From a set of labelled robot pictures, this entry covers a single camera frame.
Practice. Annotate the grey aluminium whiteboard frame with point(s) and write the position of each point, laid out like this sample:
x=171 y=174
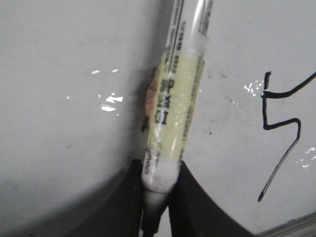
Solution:
x=301 y=227

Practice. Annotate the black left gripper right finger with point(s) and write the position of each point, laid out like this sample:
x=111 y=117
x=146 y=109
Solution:
x=193 y=213

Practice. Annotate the white taped whiteboard marker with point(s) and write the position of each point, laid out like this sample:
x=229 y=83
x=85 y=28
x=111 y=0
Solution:
x=178 y=77

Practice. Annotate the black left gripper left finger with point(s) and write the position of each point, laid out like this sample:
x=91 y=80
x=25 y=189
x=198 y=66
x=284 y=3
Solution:
x=120 y=214

